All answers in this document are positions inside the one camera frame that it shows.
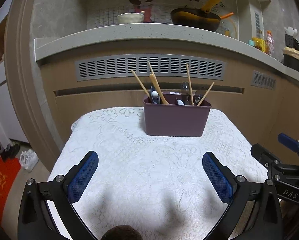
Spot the red floor mat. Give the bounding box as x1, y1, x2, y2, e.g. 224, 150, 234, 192
0, 157, 21, 224

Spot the large steel spoon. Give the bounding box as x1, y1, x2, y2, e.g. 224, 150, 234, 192
193, 86, 207, 105

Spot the grey ventilation grille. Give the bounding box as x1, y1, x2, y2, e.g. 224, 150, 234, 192
75, 54, 226, 81

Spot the translucent grey plastic spoon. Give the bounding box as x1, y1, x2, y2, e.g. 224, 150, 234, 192
180, 82, 190, 105

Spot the white lace tablecloth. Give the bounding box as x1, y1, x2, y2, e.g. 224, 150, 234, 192
49, 107, 268, 239

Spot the blue plastic rice spoon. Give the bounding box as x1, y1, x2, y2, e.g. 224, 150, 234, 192
150, 86, 161, 104

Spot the grey stone countertop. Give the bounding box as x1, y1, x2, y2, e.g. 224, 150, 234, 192
34, 23, 299, 82

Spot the wooden chopstick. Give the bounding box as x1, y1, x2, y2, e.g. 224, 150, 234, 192
148, 61, 164, 99
131, 70, 150, 99
186, 63, 194, 106
197, 81, 215, 106

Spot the purple plastic utensil holder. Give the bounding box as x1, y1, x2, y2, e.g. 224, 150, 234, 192
143, 92, 211, 137

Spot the black wok pan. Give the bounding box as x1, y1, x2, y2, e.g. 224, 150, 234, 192
171, 0, 234, 32

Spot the orange-cap plastic bottle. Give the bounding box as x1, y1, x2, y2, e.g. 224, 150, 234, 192
265, 30, 275, 56

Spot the black utensil basket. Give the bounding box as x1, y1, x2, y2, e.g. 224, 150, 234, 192
283, 27, 299, 72

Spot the brown wooden spoon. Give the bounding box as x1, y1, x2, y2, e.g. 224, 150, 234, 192
149, 74, 169, 105

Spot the white bowl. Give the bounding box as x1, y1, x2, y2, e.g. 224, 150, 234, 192
117, 11, 145, 24

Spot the small ball-end metal spoon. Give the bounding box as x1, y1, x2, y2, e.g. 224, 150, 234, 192
151, 90, 160, 103

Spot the wooden chopstick in holder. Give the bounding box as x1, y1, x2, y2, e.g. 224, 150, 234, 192
131, 70, 150, 99

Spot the white shoe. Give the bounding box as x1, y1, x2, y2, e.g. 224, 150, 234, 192
19, 149, 39, 173

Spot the small grey vent grille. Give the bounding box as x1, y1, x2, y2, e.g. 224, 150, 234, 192
251, 70, 276, 90

